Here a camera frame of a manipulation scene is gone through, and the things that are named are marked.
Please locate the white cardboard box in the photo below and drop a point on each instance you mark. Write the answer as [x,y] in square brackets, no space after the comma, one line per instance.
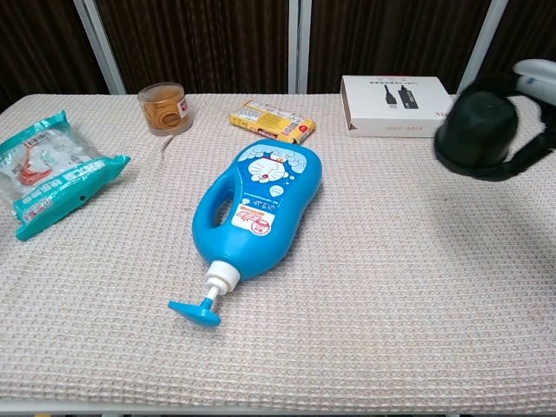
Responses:
[391,106]

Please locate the black round object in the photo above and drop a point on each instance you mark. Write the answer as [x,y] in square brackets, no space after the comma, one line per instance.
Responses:
[475,130]

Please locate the beige waffle tablecloth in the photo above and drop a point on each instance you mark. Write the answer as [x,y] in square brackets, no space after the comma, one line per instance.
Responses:
[347,326]

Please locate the blue pump bottle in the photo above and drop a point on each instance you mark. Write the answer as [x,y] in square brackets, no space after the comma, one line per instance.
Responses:
[256,217]

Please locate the white frame post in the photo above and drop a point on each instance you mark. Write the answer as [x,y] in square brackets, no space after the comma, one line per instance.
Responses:
[299,43]
[102,48]
[480,43]

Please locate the teal plastic package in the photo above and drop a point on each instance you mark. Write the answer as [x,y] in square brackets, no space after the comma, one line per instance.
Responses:
[56,174]

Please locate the yellow small carton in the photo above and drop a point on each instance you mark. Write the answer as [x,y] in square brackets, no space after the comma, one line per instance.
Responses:
[273,121]

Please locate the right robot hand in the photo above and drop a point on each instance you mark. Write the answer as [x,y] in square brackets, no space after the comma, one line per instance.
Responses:
[536,78]

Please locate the clear jar of rubber bands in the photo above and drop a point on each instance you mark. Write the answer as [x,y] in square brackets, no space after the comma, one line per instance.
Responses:
[165,110]

